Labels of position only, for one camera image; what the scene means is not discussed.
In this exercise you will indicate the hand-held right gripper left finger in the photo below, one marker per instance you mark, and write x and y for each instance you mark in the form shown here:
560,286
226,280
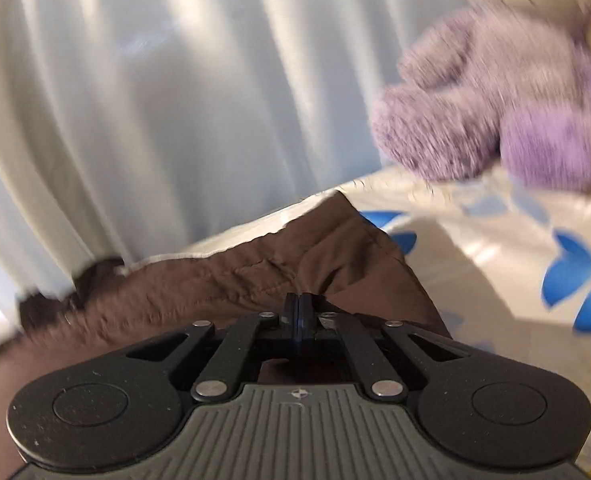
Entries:
292,322

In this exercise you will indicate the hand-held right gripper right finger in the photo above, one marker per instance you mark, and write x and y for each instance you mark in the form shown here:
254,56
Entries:
305,322

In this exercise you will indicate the brown jacket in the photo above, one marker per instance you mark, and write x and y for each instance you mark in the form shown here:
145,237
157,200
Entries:
200,285

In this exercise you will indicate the floral bed sheet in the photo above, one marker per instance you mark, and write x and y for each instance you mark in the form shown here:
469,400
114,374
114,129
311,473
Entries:
490,260

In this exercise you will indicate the white sheer curtain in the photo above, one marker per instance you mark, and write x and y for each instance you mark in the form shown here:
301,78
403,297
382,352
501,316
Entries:
225,85

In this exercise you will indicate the purple teddy bear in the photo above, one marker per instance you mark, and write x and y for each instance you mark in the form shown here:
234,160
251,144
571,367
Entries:
500,90

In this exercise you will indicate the beige curtain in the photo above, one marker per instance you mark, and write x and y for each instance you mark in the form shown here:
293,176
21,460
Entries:
5,110

